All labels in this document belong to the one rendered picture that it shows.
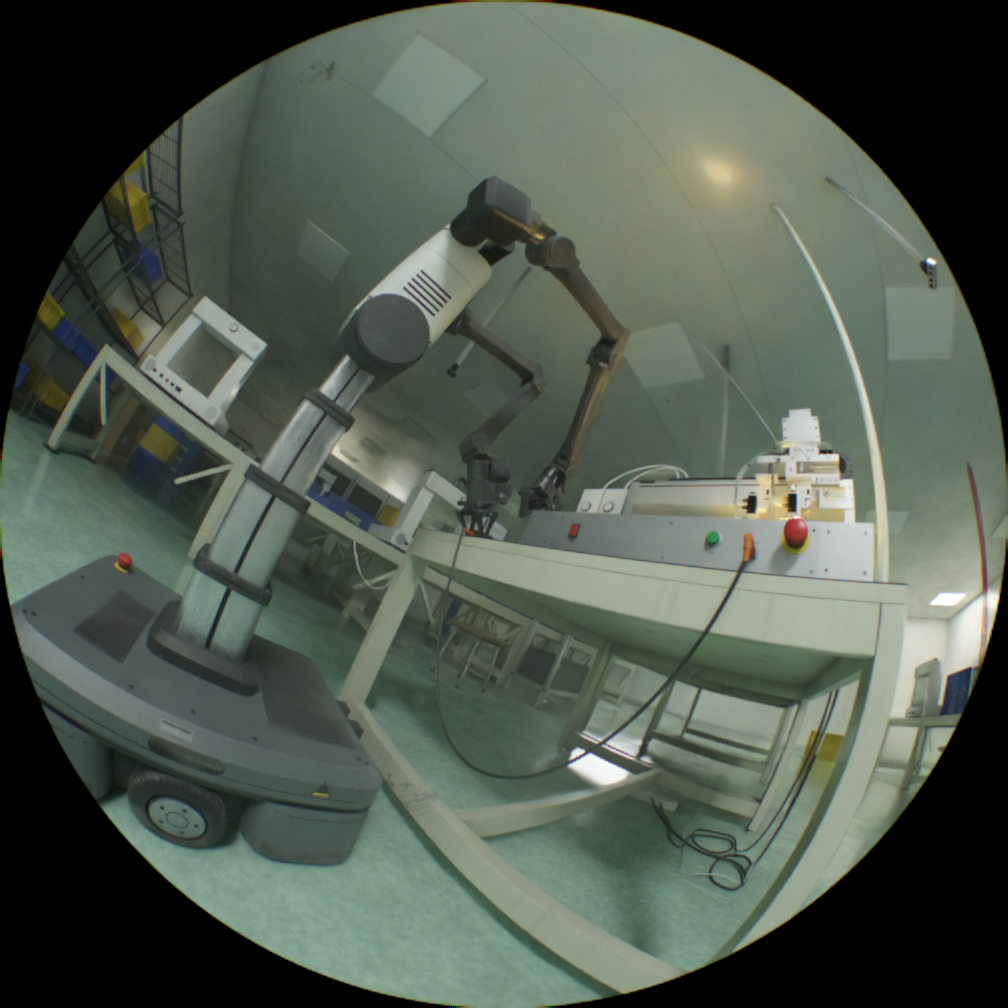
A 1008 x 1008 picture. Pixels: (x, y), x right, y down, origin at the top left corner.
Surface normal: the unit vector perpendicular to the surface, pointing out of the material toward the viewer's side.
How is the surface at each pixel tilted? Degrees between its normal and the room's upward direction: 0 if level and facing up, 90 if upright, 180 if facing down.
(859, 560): 90
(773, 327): 180
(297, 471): 90
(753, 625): 90
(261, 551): 90
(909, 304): 180
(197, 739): 45
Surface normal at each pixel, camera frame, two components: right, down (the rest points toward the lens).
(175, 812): 0.65, 0.03
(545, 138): -0.40, 0.86
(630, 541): -0.66, -0.51
